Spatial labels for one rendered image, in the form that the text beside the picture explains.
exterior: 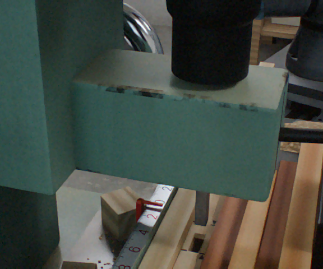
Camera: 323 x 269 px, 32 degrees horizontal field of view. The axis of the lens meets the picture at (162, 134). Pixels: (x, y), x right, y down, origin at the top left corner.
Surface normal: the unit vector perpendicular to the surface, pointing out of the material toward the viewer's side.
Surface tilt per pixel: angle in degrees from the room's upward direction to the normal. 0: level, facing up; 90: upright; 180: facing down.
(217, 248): 0
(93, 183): 0
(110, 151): 90
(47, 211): 90
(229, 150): 90
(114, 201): 0
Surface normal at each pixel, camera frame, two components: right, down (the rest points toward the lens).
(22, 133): -0.29, 0.45
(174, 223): 0.01, -0.88
